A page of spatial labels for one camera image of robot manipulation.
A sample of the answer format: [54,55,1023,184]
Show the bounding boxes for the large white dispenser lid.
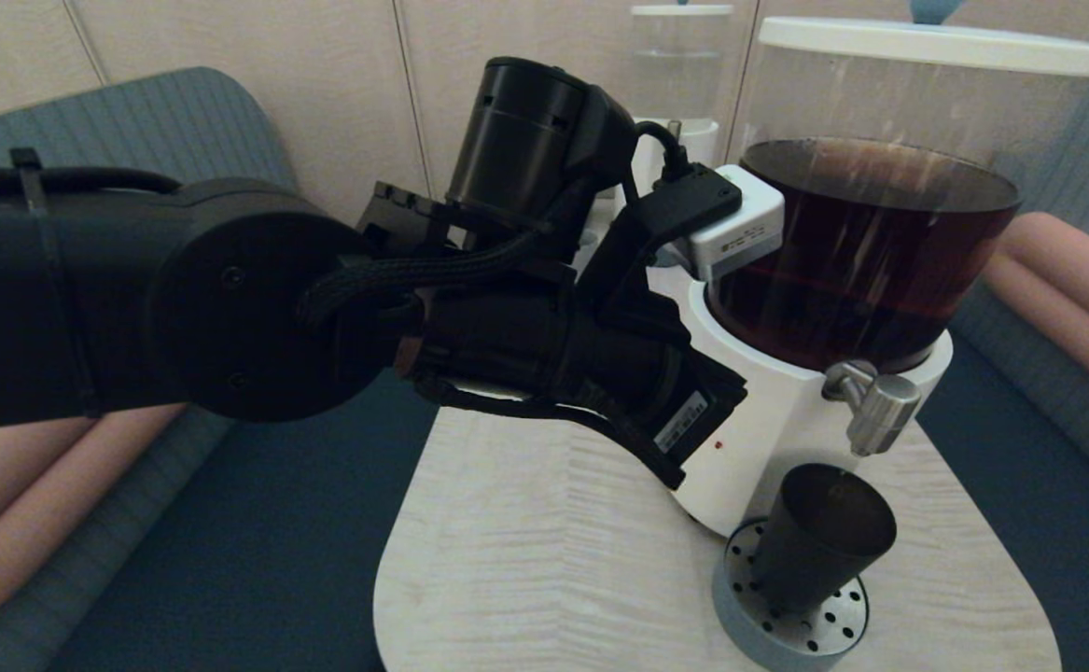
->
[759,0,1089,78]

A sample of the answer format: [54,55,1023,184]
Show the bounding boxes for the small white dispenser lid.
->
[631,4,736,19]

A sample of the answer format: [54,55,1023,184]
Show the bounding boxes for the black left camera cable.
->
[633,121,694,202]

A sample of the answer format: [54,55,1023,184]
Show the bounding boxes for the teal upholstered bench sofa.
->
[913,77,1089,672]
[0,65,442,672]

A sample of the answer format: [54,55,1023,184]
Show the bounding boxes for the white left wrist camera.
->
[689,166,785,281]

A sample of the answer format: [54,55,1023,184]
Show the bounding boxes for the large dark tea dispenser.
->
[647,42,1089,539]

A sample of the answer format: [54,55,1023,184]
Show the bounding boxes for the pink bolster cushion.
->
[0,401,190,628]
[981,213,1089,416]

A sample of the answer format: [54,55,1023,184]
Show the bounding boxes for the large grey perforated drip tray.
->
[712,518,872,672]

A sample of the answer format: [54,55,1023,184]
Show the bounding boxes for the black tapered cup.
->
[751,464,899,617]

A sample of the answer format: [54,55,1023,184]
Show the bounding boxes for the small clear water dispenser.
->
[631,5,734,169]

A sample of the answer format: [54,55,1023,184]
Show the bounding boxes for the large silver dispenser tap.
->
[824,362,923,458]

